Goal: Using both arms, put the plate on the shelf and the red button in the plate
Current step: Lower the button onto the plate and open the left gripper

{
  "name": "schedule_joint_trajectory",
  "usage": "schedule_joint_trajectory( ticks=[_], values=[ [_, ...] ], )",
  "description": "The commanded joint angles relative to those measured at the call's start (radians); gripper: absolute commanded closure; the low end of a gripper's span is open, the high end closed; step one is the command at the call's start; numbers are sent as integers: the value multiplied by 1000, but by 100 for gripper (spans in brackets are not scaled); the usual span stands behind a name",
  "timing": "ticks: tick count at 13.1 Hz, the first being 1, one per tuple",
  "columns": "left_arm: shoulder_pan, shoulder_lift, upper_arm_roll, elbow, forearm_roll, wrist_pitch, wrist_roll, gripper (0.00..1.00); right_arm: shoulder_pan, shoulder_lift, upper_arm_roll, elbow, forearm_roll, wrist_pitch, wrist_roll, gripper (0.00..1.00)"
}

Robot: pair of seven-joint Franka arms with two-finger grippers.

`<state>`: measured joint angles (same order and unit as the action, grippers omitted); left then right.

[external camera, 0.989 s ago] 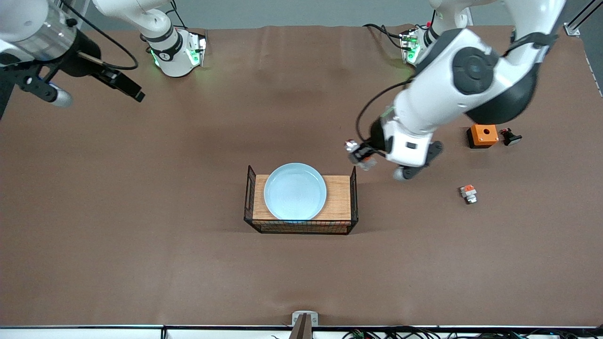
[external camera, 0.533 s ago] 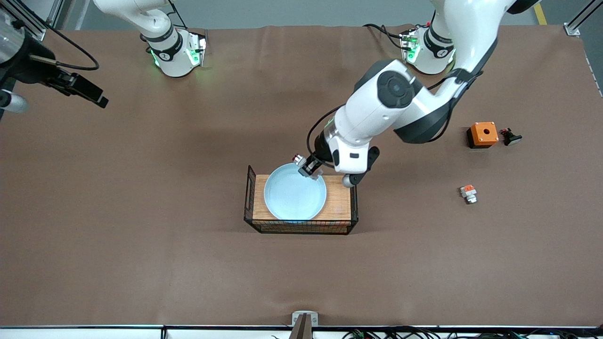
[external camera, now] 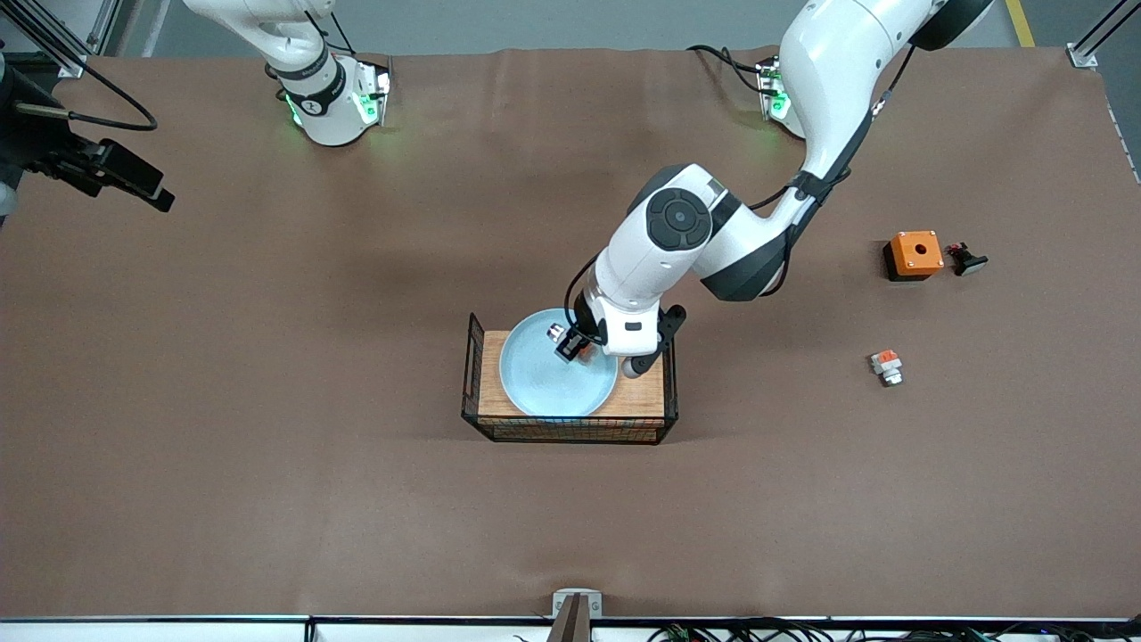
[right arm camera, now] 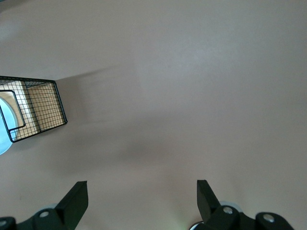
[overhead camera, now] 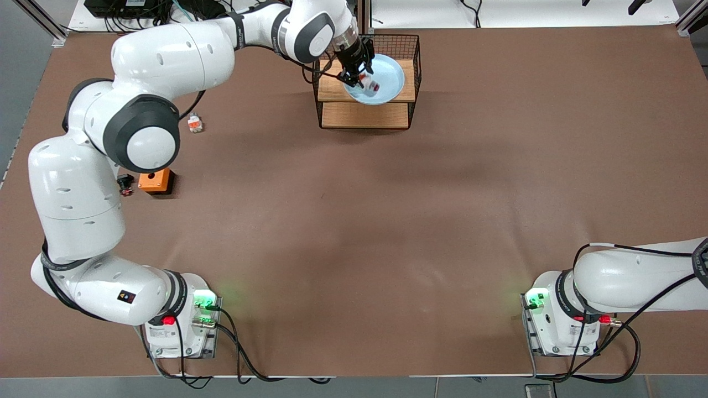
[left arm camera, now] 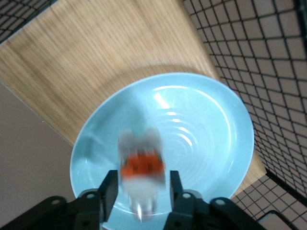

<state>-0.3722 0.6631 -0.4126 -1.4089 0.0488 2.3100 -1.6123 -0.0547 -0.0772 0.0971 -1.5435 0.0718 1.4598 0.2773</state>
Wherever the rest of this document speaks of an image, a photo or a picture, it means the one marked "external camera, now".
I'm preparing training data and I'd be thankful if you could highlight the light blue plate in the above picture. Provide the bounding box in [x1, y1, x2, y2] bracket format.
[499, 309, 620, 418]

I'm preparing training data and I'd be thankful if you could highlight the black square push button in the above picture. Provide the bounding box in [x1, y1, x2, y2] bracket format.
[945, 241, 989, 277]

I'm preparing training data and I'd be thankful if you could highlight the wooden board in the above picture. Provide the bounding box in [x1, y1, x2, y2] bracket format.
[479, 330, 668, 420]

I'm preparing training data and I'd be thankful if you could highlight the green lit base connector box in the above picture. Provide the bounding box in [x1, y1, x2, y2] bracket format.
[352, 58, 393, 128]
[756, 55, 796, 124]

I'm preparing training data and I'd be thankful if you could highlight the brown table cover mat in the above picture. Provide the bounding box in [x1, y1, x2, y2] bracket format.
[0, 46, 1141, 621]

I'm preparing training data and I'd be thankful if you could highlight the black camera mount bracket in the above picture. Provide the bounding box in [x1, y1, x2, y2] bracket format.
[637, 305, 687, 368]

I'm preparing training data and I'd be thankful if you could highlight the black looped cable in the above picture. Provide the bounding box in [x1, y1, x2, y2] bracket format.
[13, 61, 160, 133]

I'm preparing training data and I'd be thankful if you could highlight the aluminium frame post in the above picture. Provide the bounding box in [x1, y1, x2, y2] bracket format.
[1065, 0, 1141, 70]
[0, 0, 121, 79]

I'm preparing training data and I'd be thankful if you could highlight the black wire basket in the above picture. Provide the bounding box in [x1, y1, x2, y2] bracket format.
[461, 312, 680, 445]

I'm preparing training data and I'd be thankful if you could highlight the silver table edge bracket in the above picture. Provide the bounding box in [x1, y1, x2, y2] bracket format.
[551, 588, 604, 642]

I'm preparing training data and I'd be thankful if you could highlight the black base cable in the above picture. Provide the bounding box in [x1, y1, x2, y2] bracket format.
[686, 43, 769, 95]
[308, 9, 359, 58]

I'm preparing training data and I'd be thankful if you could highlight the orange button enclosure box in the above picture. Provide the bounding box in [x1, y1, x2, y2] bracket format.
[882, 230, 946, 283]

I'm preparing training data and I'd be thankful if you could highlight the black cable bundle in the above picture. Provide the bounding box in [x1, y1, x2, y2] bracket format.
[642, 618, 1141, 642]

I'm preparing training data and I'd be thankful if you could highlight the white table edge rail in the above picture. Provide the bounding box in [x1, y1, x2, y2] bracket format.
[0, 615, 1141, 642]

